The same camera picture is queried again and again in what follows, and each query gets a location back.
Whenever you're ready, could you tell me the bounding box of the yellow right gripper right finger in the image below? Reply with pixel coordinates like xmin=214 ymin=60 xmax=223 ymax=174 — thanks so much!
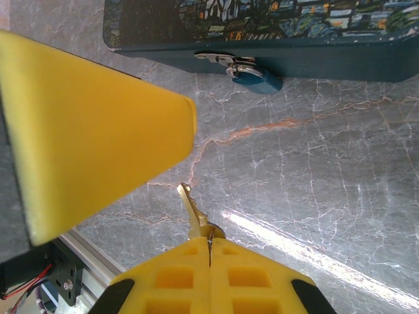
xmin=208 ymin=237 xmax=338 ymax=314

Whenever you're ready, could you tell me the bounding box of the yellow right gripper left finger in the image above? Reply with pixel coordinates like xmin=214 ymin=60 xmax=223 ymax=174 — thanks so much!
xmin=93 ymin=237 xmax=211 ymax=314

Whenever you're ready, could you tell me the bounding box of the brass key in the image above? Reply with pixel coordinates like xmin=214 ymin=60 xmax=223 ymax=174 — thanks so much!
xmin=176 ymin=183 xmax=227 ymax=243

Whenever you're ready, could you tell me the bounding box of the blue padlock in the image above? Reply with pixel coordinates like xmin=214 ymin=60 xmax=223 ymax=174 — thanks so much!
xmin=225 ymin=63 xmax=283 ymax=96

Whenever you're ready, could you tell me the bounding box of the starry night printed box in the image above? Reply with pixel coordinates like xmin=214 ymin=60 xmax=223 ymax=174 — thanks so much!
xmin=102 ymin=0 xmax=419 ymax=83

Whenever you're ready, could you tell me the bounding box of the silver metal hasp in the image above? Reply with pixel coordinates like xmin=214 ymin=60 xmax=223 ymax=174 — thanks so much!
xmin=194 ymin=52 xmax=258 ymax=71

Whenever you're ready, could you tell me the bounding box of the aluminium frame rail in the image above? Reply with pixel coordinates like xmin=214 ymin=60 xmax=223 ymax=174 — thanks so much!
xmin=48 ymin=228 xmax=127 ymax=314

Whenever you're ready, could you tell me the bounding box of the red wire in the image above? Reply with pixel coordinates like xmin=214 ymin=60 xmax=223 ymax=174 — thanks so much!
xmin=0 ymin=263 xmax=54 ymax=301

